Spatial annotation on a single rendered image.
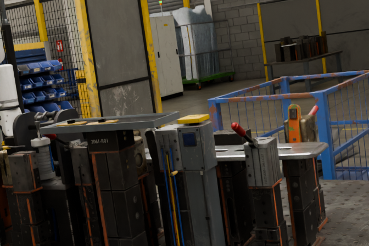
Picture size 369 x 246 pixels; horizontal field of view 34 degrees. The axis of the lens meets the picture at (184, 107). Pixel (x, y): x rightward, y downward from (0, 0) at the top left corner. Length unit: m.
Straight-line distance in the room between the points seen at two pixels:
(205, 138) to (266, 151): 0.19
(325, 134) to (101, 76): 2.23
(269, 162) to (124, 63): 3.91
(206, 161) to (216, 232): 0.18
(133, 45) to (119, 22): 0.27
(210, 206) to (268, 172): 0.19
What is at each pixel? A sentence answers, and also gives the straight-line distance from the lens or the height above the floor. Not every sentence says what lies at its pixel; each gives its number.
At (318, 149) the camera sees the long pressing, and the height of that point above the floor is 1.00.
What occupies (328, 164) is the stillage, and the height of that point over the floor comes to 0.51.
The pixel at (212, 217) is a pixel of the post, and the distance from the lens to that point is 1.51.
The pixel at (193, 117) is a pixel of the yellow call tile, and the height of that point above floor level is 1.16.
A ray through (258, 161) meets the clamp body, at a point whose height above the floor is 1.01.
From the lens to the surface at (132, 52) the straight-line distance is 5.50.
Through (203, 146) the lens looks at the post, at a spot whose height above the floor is 1.09.
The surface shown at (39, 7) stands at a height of 1.90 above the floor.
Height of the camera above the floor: 1.35
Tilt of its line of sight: 6 degrees down
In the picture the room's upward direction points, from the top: 8 degrees counter-clockwise
